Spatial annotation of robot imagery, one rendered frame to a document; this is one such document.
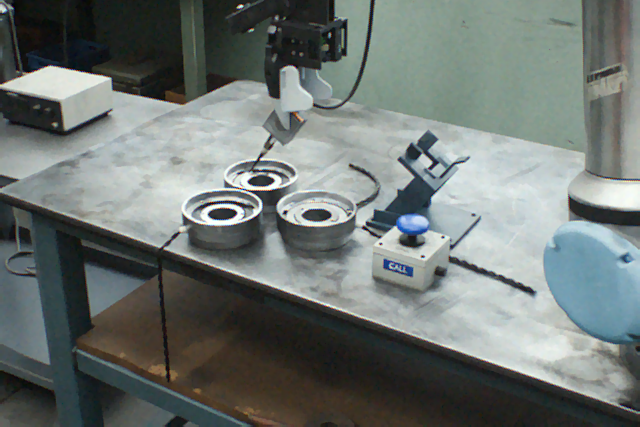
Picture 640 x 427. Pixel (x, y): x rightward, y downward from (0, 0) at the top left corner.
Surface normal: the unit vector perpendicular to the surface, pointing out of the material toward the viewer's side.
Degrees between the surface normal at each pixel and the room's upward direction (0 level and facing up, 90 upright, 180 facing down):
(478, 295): 0
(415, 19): 90
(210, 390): 0
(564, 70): 90
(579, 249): 98
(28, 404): 0
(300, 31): 90
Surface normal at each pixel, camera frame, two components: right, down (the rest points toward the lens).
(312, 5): -0.50, 0.37
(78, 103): 0.88, 0.21
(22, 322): 0.00, -0.90
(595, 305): -0.79, 0.37
